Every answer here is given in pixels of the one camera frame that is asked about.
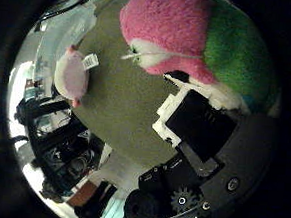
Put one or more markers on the green and pink plush toy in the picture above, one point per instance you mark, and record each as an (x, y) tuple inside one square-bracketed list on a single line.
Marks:
[(197, 35)]

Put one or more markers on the pink axolotl plush toy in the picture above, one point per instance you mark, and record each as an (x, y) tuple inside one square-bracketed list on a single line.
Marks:
[(71, 77)]

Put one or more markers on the clear plastic container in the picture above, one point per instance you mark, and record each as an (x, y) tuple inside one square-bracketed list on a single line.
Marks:
[(61, 39)]

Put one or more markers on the olive green table mat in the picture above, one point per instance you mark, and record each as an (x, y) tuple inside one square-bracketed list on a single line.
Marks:
[(121, 114)]

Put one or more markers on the red-brown floor board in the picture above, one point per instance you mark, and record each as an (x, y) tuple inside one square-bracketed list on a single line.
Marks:
[(82, 194)]

